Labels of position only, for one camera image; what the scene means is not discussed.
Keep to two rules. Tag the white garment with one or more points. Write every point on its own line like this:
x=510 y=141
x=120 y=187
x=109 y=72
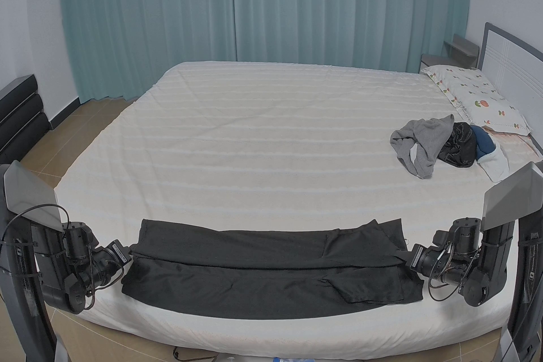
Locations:
x=496 y=167

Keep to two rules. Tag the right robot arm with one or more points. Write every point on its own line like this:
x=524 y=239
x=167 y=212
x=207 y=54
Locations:
x=513 y=199

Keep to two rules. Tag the dark blue garment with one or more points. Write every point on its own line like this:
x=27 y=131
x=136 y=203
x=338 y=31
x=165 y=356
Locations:
x=485 y=142

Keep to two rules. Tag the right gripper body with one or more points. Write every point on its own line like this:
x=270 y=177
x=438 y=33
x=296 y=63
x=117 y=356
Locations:
x=422 y=258

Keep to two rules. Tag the white printed pillow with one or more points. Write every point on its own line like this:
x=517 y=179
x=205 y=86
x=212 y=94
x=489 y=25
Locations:
x=479 y=97

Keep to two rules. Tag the grey bedside table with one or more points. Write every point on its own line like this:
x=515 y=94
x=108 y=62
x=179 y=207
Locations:
x=462 y=46

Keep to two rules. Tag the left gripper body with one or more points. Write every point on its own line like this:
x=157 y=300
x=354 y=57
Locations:
x=119 y=254

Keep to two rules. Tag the black shiny garment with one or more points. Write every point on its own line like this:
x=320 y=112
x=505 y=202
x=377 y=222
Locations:
x=460 y=146

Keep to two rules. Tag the bed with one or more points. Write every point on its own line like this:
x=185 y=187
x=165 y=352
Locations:
x=275 y=139

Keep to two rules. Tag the black chest of drawers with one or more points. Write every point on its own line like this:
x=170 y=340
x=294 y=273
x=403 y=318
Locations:
x=21 y=118

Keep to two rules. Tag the grey garment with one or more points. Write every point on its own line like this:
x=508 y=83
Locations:
x=424 y=139

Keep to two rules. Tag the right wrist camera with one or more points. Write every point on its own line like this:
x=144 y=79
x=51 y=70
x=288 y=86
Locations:
x=442 y=238

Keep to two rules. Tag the black T-shirt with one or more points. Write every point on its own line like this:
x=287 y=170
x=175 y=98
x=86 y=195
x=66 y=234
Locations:
x=275 y=271

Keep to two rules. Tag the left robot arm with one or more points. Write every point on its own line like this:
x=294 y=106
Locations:
x=29 y=195

